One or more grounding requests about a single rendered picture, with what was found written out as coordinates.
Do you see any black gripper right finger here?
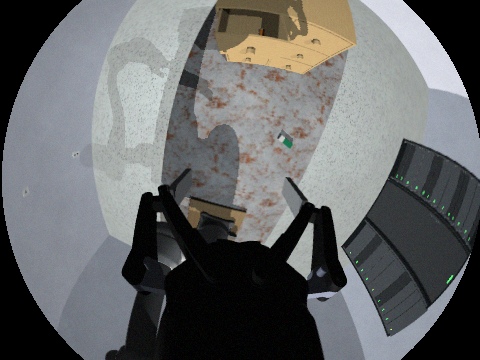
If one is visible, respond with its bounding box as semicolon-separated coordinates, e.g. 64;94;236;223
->
252;177;347;302

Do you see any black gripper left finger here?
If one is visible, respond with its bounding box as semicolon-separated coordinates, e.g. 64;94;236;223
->
122;168;228;296

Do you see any small wooden chest of drawers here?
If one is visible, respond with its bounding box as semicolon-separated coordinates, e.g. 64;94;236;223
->
215;0;357;74

